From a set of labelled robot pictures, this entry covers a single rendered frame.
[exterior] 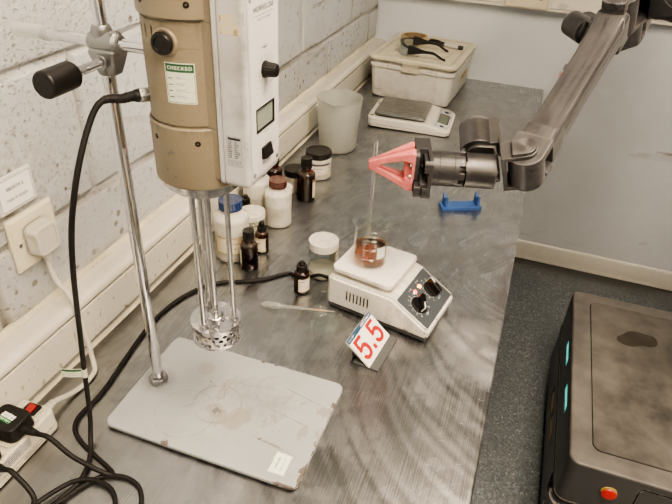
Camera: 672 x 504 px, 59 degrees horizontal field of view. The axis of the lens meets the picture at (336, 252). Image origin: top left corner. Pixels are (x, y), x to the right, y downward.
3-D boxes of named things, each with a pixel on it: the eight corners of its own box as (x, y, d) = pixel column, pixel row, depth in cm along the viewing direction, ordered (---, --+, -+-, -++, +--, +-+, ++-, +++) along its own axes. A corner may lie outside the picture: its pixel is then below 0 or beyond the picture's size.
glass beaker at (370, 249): (389, 256, 110) (394, 217, 105) (383, 276, 105) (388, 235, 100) (352, 250, 111) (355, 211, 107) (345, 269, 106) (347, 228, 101)
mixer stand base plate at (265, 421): (344, 389, 93) (344, 384, 93) (295, 494, 78) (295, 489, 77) (177, 339, 101) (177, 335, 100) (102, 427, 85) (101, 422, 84)
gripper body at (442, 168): (422, 162, 91) (470, 165, 91) (418, 136, 99) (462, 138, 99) (417, 199, 94) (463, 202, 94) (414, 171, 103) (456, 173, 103)
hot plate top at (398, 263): (418, 259, 111) (419, 255, 110) (391, 292, 102) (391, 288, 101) (361, 240, 115) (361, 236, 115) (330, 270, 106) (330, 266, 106)
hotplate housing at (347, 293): (451, 305, 112) (458, 271, 108) (425, 345, 103) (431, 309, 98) (349, 267, 121) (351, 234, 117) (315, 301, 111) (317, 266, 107)
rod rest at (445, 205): (476, 204, 147) (479, 191, 145) (481, 210, 144) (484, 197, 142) (437, 204, 145) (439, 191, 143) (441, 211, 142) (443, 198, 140)
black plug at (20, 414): (50, 425, 80) (47, 415, 79) (26, 451, 76) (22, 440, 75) (9, 410, 82) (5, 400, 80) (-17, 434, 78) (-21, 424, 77)
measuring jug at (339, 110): (324, 130, 181) (326, 82, 173) (366, 136, 179) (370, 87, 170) (308, 154, 166) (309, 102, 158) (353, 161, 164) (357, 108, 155)
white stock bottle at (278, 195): (291, 229, 132) (291, 186, 126) (264, 228, 132) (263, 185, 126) (291, 215, 137) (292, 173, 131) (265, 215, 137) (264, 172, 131)
